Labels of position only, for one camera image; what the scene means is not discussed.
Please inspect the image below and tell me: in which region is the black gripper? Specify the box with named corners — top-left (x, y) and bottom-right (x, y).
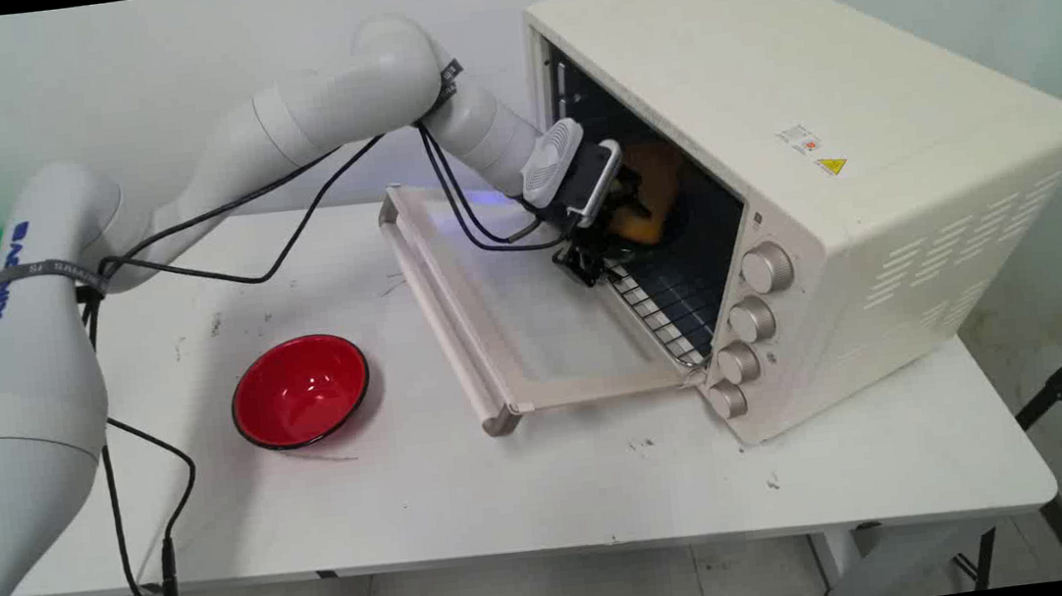
top-left (569, 143), bottom-right (658, 266)

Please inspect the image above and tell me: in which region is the orange-brown bread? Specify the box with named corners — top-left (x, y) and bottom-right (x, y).
top-left (602, 135), bottom-right (696, 250)

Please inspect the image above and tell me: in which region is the silver oven knob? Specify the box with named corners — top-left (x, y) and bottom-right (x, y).
top-left (715, 339), bottom-right (765, 389)
top-left (705, 379), bottom-right (751, 423)
top-left (726, 295), bottom-right (780, 348)
top-left (740, 239), bottom-right (799, 298)

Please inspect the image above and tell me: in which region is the cream toaster oven body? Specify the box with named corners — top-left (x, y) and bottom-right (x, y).
top-left (519, 0), bottom-right (1062, 466)

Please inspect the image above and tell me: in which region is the red bowl with black rim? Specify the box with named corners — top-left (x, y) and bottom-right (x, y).
top-left (224, 328), bottom-right (378, 458)

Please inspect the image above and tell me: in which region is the white-framed wrist camera box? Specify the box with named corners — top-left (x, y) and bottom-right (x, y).
top-left (562, 137), bottom-right (631, 232)

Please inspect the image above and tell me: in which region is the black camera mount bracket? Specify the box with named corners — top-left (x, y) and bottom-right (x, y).
top-left (551, 235), bottom-right (611, 293)

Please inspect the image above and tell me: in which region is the metal wire oven rack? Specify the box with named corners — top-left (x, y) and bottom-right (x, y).
top-left (602, 251), bottom-right (732, 377)

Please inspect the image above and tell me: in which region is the black looped wrist cable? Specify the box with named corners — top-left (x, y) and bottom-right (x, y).
top-left (415, 105), bottom-right (578, 263)

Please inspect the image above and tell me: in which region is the black strap on elbow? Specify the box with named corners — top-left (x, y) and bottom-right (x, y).
top-left (425, 56), bottom-right (471, 114)

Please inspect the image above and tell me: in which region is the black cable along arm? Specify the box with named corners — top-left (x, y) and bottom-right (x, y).
top-left (82, 132), bottom-right (402, 302)

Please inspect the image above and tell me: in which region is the black cable at arm base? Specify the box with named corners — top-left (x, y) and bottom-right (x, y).
top-left (79, 274), bottom-right (230, 596)

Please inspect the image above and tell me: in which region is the grey strap with print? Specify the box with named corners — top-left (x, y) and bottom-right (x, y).
top-left (0, 250), bottom-right (113, 308)

